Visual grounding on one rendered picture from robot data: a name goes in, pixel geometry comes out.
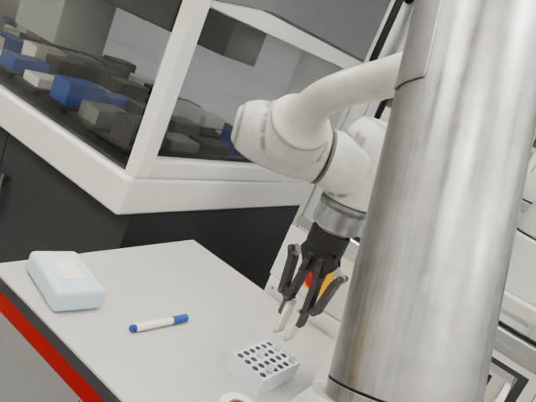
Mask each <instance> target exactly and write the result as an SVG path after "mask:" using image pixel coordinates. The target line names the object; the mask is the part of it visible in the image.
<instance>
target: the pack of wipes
mask: <svg viewBox="0 0 536 402"><path fill-rule="evenodd" d="M26 269H27V270H28V271H29V273H30V275H31V277H32V278H33V280H34V281H35V283H36V284H37V287H38V288H39V290H40V291H41V293H42V294H43V296H44V297H45V299H46V301H47V302H48V303H49V306H50V307H51V309H52V310H53V311H56V312H59V311H70V310H80V309H97V308H99V307H100V306H101V303H102V301H103V299H104V295H105V290H104V288H103V286H102V285H101V284H100V283H99V282H98V281H97V279H96V278H95V276H94V275H93V273H92V272H91V271H90V270H89V268H88V267H87V266H86V265H85V263H84V262H83V261H82V260H81V258H80V257H79V255H78V254H77V253H76V252H74V251H33V252H32V253H31V254H30V257H29V260H28V263H27V266H26Z"/></svg>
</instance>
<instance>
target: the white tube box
mask: <svg viewBox="0 0 536 402"><path fill-rule="evenodd" d="M275 345H276V342H275V341H273V340H272V339H271V338H270V337H268V338H266V339H263V340H261V341H257V342H255V343H253V344H250V345H247V346H245V347H242V348H240V349H236V350H235V351H232V352H231V354H230V356H229V358H228V360H227V362H226V365H225V367H224V368H225V369H226V370H227V371H228V372H229V373H230V374H231V375H232V376H233V377H234V378H235V379H236V380H238V381H239V382H240V383H241V384H242V385H243V386H244V387H246V388H247V389H248V390H249V391H250V392H251V393H252V394H254V395H255V396H256V397H258V396H261V395H262V394H263V393H265V392H268V391H270V390H271V389H273V388H275V387H277V386H279V385H280V384H283V383H285V382H287V381H288V380H290V379H292V378H294V375H295V373H296V371H297V370H298V367H299V365H300V363H301V362H300V361H298V360H297V359H296V360H295V362H294V363H293V364H291V363H290V362H289V361H288V360H289V358H290V355H291V354H289V353H288V352H287V351H285V350H284V348H283V347H281V348H280V350H279V352H277V351H275V350H274V346H275ZM260 349H264V350H265V351H266V353H265V355H264V357H263V358H262V359H259V358H258V357H257V355H258V351H259V350H260ZM269 364H272V365H274V366H275V368H274V371H273V372H272V374H268V373H267V372H266V369H267V367H268V365H269Z"/></svg>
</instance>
